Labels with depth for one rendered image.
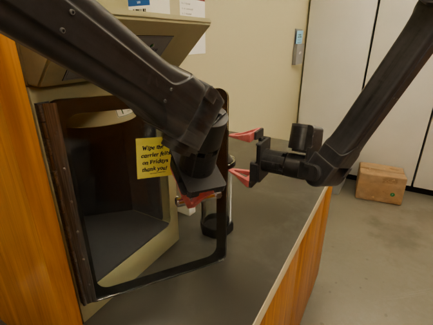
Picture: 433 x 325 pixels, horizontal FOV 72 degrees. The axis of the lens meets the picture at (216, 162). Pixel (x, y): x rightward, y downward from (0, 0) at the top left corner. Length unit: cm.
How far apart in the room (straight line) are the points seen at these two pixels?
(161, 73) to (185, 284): 58
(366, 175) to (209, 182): 281
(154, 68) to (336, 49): 318
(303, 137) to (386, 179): 257
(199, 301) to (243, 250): 20
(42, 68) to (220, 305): 55
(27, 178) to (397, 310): 208
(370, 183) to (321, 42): 148
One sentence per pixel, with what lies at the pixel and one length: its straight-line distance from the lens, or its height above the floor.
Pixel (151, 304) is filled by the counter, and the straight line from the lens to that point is 73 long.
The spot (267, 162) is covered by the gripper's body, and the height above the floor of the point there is 120.
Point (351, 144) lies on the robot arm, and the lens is 62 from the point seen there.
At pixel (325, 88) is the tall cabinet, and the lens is 344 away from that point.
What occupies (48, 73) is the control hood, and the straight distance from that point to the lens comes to 48.
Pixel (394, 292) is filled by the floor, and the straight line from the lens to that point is 233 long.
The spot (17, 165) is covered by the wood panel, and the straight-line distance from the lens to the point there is 42.
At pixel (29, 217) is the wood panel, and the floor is 126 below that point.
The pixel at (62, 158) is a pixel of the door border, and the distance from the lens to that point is 53.
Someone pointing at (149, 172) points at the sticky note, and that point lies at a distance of 55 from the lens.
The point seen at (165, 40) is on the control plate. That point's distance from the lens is 58.
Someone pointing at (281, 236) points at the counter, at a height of 94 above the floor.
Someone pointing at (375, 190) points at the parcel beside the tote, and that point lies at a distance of 327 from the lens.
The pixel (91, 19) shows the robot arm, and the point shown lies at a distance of 22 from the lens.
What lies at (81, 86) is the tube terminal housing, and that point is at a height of 140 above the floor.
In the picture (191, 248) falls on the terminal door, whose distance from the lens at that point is 67.
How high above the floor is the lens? 147
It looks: 23 degrees down
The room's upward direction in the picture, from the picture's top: straight up
